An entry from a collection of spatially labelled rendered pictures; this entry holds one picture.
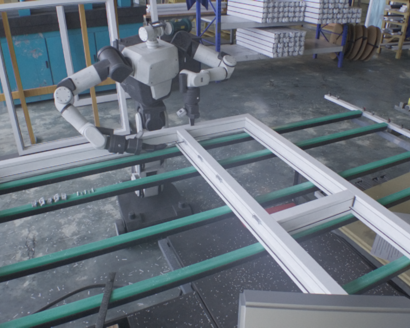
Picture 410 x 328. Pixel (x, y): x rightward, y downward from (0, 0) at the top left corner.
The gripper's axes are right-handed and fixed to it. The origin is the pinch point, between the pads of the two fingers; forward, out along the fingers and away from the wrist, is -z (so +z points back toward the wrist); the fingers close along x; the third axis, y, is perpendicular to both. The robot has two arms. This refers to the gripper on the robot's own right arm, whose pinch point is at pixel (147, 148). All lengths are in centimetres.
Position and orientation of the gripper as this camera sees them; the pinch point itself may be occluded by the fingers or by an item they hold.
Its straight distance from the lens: 175.2
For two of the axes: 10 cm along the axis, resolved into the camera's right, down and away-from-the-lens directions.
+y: -0.4, 9.6, -2.9
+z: -9.5, -1.2, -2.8
